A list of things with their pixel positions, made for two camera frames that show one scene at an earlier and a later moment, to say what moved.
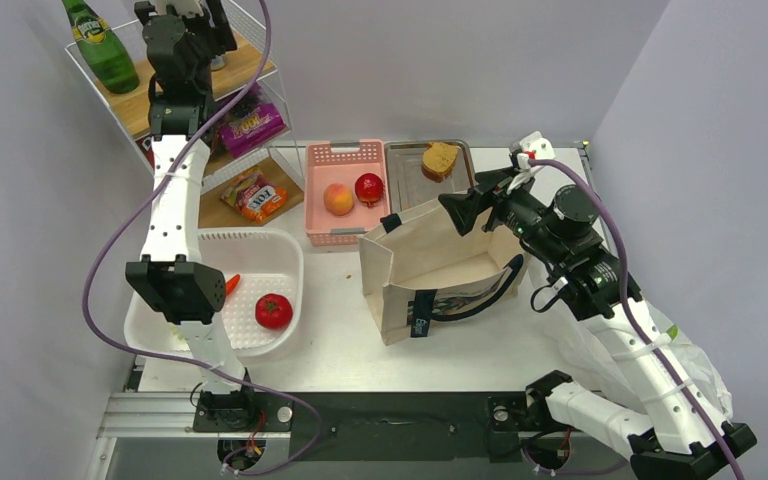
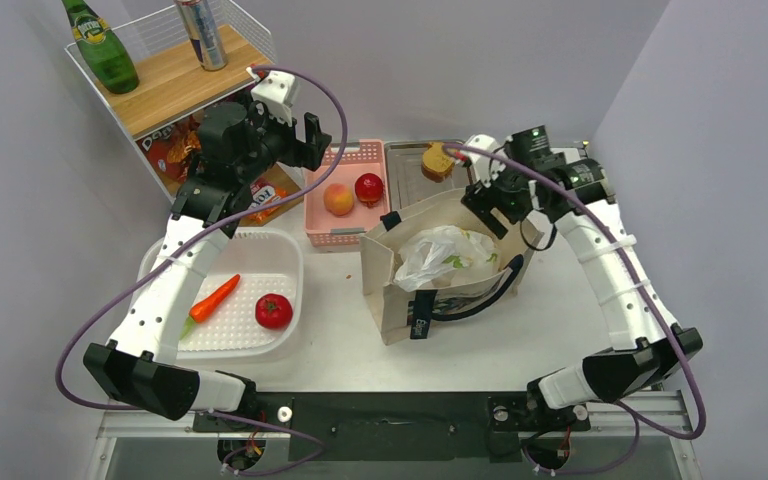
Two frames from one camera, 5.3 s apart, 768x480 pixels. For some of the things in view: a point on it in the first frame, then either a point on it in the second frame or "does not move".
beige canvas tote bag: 419,268 does not move
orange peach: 339,199 does not move
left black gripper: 213,29 → 300,154
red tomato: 273,311 does not move
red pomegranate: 369,188 does not move
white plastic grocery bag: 587,359 → 444,254
